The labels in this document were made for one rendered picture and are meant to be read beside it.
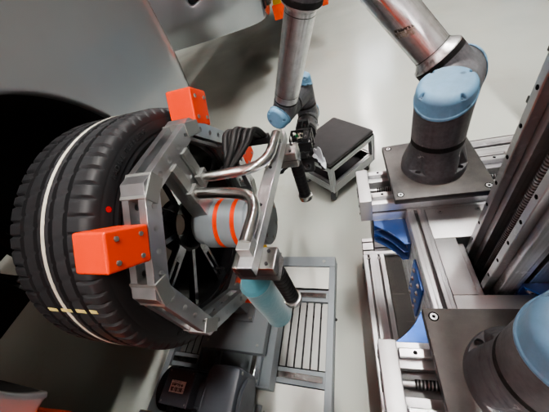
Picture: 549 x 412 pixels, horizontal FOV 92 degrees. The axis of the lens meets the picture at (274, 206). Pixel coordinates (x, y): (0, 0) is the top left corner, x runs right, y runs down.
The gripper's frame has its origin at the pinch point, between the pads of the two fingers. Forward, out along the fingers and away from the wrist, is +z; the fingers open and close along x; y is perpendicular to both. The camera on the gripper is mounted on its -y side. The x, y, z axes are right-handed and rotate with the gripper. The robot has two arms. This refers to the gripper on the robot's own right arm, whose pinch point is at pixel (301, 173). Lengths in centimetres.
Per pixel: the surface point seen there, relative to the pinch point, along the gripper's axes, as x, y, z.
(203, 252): -30.9, -8.1, 22.9
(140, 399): -94, -83, 62
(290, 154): 0.0, 11.5, 4.9
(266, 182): -2.9, 15.0, 18.6
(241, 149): -10.6, 18.4, 9.0
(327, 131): -3, -49, -96
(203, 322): -21.2, -5.4, 44.5
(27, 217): -45, 29, 38
